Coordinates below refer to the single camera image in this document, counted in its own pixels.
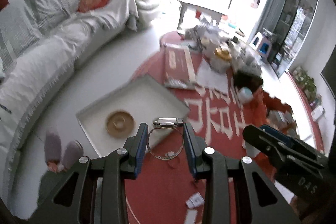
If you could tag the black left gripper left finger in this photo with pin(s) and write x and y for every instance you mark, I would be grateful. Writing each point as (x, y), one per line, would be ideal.
(73, 199)

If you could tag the grey covered sofa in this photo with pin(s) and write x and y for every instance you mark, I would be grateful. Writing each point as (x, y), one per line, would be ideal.
(42, 42)

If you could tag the black bag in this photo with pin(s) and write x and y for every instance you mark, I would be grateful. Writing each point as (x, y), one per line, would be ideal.
(247, 80)

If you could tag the white teal lidded jar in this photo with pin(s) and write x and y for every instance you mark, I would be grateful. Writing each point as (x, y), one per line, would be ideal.
(245, 95)

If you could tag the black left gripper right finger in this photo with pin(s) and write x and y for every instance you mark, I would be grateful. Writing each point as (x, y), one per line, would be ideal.
(236, 187)

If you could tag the clear tub yellow lid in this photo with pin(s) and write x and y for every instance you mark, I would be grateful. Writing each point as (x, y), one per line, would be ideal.
(220, 61)

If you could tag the grey shallow cardboard box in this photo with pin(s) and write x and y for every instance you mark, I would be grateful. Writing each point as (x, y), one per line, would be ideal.
(143, 98)

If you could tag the grey slippers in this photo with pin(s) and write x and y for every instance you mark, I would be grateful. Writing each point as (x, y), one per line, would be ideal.
(58, 159)

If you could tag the white paper sheet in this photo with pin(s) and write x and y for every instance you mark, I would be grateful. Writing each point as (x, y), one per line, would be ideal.
(208, 78)

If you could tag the red gift boxes pile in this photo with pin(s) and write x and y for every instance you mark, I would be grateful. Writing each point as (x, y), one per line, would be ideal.
(271, 111)

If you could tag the tan ring-shaped tray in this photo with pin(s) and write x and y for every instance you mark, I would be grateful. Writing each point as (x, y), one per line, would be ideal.
(119, 124)

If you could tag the metal hose clamp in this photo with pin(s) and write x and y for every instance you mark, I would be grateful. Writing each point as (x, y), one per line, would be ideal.
(162, 129)

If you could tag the large red flat box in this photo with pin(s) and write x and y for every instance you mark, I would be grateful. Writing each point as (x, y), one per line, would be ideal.
(179, 69)

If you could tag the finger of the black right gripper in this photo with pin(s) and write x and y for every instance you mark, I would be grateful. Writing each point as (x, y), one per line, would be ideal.
(267, 142)
(293, 143)

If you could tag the small white box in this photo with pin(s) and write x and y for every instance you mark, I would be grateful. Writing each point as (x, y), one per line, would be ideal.
(195, 201)

